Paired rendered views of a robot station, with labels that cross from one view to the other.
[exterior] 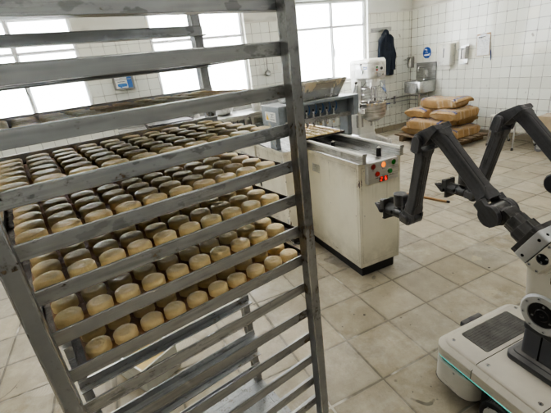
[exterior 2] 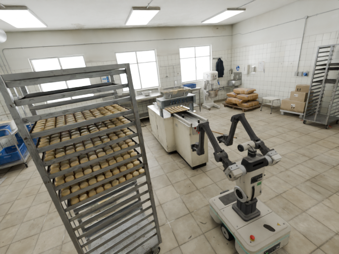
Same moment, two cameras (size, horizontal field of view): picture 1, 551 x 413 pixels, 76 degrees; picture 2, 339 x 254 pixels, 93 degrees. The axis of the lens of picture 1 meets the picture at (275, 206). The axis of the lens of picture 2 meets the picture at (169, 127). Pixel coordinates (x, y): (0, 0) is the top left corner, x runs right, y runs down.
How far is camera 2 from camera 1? 0.53 m
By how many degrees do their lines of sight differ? 3
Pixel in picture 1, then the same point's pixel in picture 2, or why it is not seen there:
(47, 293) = (58, 187)
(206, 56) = (107, 117)
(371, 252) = (196, 161)
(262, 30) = (164, 59)
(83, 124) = (68, 141)
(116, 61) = (78, 124)
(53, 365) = (59, 207)
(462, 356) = (215, 206)
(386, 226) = not seen: hidden behind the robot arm
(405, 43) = (228, 63)
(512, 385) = (229, 218)
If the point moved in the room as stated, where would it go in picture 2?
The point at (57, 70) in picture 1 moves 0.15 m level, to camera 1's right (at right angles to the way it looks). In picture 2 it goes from (61, 129) to (87, 126)
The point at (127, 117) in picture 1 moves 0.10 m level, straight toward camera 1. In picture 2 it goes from (81, 138) to (79, 144)
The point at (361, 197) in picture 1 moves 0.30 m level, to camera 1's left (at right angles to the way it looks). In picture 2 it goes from (190, 139) to (172, 140)
